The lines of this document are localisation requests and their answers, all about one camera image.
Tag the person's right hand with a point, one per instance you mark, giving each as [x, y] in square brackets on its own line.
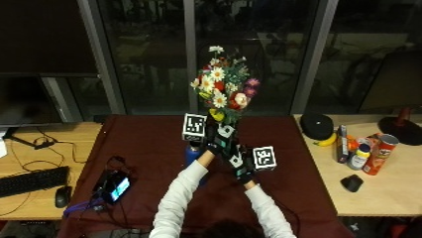
[240, 163]

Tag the person's left hand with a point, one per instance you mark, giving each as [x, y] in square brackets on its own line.
[222, 141]

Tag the artificial flower bouquet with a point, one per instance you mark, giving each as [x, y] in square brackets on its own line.
[226, 86]

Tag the white marker cube left glove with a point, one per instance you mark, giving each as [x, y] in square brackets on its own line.
[195, 127]

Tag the white marker cube glove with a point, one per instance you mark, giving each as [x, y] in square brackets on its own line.
[195, 127]
[264, 158]

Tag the white marker cube right glove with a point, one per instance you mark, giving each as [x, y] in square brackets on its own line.
[264, 158]

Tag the blue bottle vase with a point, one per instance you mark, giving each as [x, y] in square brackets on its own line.
[192, 155]

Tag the maroon tablecloth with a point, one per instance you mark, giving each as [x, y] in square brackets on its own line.
[146, 145]

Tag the black cap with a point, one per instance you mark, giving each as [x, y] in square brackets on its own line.
[317, 126]

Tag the yellow banana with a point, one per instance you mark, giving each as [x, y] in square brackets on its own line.
[328, 142]

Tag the dark upright box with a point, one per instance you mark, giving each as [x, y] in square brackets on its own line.
[343, 145]

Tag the orange snack packet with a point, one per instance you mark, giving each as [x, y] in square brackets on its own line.
[352, 142]

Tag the black ergonomic mouse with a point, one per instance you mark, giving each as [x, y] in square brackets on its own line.
[352, 182]

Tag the black phone with lit screen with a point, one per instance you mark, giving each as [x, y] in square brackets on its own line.
[116, 187]

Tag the red chip can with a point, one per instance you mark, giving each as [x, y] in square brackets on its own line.
[380, 155]

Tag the black computer mouse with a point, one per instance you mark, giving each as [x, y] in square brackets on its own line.
[63, 196]

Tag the black keyboard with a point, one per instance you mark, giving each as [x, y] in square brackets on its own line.
[33, 181]

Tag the black computer monitor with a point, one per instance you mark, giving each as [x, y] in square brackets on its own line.
[25, 99]

